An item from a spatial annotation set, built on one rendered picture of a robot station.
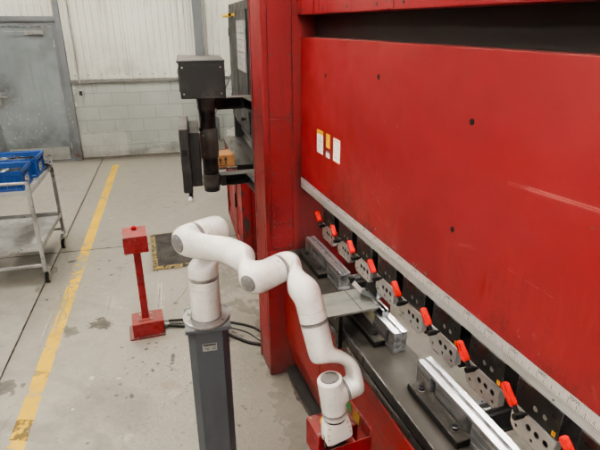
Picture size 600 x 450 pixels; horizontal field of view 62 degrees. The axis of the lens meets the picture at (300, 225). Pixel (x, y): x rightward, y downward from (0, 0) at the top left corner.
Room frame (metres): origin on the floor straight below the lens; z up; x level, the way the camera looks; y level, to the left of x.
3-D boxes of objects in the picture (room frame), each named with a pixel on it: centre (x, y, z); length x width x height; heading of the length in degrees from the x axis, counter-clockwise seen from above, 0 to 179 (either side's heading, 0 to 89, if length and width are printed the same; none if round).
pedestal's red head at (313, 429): (1.39, -0.13, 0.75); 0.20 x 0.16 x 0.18; 23
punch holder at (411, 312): (1.59, -0.44, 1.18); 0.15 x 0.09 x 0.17; 19
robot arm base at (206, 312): (1.78, 0.39, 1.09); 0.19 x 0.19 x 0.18
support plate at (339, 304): (1.90, -0.18, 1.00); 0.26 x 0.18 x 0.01; 109
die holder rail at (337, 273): (2.46, -0.14, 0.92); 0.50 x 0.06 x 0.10; 19
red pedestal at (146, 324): (3.19, 1.14, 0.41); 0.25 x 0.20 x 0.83; 109
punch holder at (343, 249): (2.16, -0.25, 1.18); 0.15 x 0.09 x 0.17; 19
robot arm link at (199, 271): (1.81, 0.36, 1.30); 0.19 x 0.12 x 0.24; 137
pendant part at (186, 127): (2.91, 0.64, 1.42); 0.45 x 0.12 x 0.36; 12
